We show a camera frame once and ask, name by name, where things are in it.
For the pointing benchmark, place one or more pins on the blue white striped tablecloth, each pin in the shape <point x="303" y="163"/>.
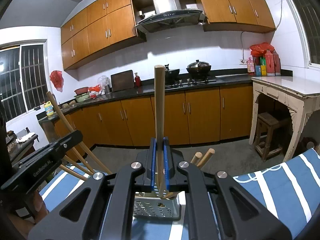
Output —
<point x="289" y="190"/>

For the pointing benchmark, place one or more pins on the red bottle on counter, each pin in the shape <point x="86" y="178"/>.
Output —
<point x="138" y="82"/>

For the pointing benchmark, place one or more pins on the black lidded wok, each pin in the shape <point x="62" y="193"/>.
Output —
<point x="199" y="70"/>

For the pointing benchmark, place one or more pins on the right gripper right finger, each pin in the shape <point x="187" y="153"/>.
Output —
<point x="217" y="206"/>

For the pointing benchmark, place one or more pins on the barred window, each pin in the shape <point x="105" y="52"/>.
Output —
<point x="308" y="11"/>
<point x="23" y="79"/>

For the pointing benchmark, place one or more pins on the black countertop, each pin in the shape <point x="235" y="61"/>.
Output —
<point x="216" y="78"/>

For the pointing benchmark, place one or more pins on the wooden stool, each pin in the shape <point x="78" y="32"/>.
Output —
<point x="266" y="126"/>

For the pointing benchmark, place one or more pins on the yellow detergent bottle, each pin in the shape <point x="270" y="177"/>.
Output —
<point x="48" y="108"/>

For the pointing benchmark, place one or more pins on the person's left hand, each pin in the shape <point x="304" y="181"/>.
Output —
<point x="25" y="215"/>

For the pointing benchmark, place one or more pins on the white worn side table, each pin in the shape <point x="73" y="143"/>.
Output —
<point x="301" y="96"/>

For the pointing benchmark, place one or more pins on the orange upper cabinets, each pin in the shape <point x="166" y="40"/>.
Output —
<point x="106" y="26"/>

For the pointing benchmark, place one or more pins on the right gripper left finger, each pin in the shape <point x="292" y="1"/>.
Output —
<point x="102" y="207"/>

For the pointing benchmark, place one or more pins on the left barred window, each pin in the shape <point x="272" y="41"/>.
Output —
<point x="23" y="79"/>

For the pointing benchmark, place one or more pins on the red bag and bottles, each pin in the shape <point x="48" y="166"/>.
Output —
<point x="264" y="59"/>

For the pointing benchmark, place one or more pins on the steel range hood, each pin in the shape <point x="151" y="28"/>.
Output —
<point x="158" y="15"/>

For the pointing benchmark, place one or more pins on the stacked bowls on counter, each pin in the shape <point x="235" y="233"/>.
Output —
<point x="81" y="94"/>

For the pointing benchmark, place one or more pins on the red plastic bag on wall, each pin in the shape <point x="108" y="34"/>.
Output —
<point x="57" y="80"/>

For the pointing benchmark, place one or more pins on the dark wooden cutting board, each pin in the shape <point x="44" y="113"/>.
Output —
<point x="122" y="81"/>

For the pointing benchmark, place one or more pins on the green perforated chopstick holder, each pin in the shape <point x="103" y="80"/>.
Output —
<point x="150" y="206"/>

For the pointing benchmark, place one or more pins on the right barred window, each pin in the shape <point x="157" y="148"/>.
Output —
<point x="308" y="11"/>

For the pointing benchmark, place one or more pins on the black wok with utensils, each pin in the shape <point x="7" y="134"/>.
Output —
<point x="171" y="75"/>

